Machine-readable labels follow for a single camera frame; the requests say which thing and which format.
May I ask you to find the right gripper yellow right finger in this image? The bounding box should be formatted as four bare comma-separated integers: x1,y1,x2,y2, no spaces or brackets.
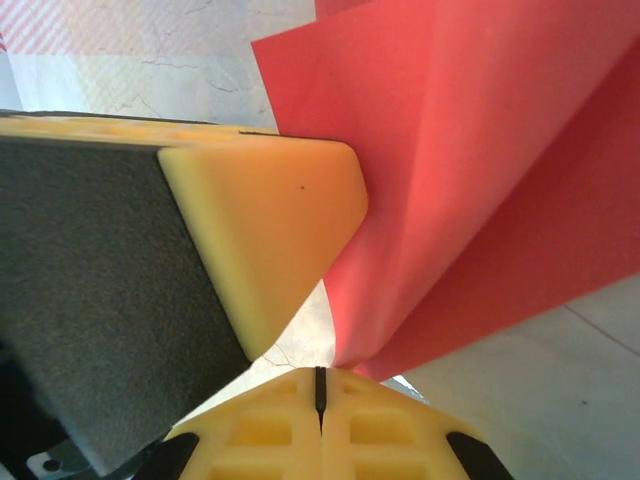
319,367,504,480

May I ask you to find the red paper sheet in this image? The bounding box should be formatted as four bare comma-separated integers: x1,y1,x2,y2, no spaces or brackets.
249,0,640,384

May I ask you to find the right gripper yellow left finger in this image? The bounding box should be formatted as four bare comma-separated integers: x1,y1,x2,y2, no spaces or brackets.
144,367,324,480

